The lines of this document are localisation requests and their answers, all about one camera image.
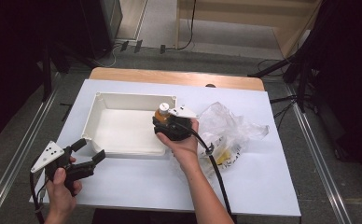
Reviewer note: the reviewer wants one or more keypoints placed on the black tripod stand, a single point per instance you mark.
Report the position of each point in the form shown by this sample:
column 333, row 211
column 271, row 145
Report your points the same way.
column 281, row 63

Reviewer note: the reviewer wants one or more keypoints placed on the metal floor rail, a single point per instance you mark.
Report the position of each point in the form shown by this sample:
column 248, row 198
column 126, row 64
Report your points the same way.
column 328, row 174
column 17, row 158

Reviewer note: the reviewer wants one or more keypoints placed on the black curtain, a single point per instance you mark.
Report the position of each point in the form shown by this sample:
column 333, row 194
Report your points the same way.
column 350, row 77
column 8, row 62

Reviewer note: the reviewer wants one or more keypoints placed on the wooden table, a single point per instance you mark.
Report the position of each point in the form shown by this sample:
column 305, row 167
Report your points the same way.
column 157, row 76

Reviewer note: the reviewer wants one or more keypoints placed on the black cabinet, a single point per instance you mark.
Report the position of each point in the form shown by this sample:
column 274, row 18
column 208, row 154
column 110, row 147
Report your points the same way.
column 103, row 25

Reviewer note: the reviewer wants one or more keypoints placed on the orange drink bottle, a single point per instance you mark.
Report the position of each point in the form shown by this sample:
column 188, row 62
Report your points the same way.
column 162, row 114

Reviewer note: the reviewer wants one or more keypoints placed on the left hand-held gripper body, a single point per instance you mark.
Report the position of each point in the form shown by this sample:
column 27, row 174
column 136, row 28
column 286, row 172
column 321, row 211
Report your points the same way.
column 59, row 163

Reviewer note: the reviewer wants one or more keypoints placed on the light wooden frame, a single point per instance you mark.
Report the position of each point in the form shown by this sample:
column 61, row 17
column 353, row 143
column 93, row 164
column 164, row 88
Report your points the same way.
column 241, row 18

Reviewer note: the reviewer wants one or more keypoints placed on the white table sheet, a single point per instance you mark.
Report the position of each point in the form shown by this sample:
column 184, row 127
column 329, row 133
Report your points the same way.
column 132, row 186

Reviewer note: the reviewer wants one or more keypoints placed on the white plastic box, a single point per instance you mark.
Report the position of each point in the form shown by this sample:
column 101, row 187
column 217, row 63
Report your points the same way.
column 123, row 130

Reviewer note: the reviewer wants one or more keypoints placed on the person's right hand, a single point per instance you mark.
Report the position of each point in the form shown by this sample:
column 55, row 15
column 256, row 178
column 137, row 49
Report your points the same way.
column 185, row 147

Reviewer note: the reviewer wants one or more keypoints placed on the black floor plug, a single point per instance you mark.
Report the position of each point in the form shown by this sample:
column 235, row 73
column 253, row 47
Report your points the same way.
column 124, row 45
column 162, row 48

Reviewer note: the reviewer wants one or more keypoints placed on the black upright stand pole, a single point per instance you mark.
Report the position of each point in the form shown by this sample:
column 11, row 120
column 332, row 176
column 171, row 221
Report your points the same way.
column 46, row 74

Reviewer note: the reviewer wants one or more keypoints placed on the person's dark lap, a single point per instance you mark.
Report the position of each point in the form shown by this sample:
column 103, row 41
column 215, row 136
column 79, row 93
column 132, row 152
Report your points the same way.
column 138, row 218

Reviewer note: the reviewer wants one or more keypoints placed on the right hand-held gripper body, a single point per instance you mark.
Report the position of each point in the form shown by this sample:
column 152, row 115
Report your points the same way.
column 177, row 129

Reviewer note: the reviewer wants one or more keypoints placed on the clear plastic bag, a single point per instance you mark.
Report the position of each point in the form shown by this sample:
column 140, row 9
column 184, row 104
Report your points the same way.
column 229, row 130

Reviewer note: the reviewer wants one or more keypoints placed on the person's left hand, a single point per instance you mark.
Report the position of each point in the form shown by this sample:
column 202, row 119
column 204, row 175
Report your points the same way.
column 61, row 196

